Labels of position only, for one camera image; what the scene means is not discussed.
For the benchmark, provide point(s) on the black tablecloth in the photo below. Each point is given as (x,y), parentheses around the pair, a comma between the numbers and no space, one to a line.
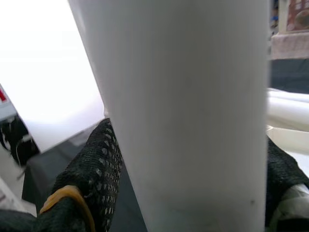
(60,157)

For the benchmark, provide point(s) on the white plastic table top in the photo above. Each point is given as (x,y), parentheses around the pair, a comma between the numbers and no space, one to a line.
(289,140)

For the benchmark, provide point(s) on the red patterned box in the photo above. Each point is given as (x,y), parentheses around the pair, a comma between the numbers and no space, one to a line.
(298,14)

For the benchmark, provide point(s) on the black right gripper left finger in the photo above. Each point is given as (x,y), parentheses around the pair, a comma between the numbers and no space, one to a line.
(96,169)

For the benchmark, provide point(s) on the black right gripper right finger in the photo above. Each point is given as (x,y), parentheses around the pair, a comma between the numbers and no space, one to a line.
(282,169)

